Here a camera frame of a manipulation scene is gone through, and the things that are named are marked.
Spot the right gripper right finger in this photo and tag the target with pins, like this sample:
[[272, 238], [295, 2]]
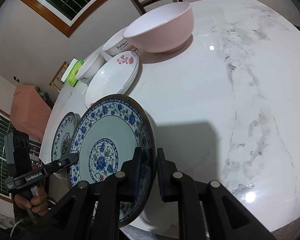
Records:
[[164, 175]]

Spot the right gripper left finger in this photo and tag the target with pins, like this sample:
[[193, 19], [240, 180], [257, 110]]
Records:
[[135, 172]]

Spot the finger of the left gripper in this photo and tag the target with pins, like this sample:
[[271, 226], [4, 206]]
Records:
[[66, 161]]

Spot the large blue floral plate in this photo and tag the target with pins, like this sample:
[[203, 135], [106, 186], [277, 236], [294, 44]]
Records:
[[106, 137]]

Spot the white rose plate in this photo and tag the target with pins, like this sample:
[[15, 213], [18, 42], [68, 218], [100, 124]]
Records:
[[115, 77]]

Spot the white Dog bowl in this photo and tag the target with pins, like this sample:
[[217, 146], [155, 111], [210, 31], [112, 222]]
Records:
[[90, 67]]

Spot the white Rabbit bowl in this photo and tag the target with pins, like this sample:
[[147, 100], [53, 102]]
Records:
[[117, 44]]

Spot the large pink bowl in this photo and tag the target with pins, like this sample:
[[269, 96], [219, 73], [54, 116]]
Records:
[[162, 29]]

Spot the left hand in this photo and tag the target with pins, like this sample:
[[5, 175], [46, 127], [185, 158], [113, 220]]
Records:
[[37, 204]]

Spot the small blue floral plate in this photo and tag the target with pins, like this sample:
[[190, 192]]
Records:
[[63, 135]]

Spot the pink cloth cover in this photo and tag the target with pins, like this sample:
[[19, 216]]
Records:
[[29, 112]]

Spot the green tissue box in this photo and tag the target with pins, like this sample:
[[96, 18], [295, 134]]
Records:
[[70, 74]]

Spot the bamboo chair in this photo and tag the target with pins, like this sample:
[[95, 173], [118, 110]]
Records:
[[56, 81]]

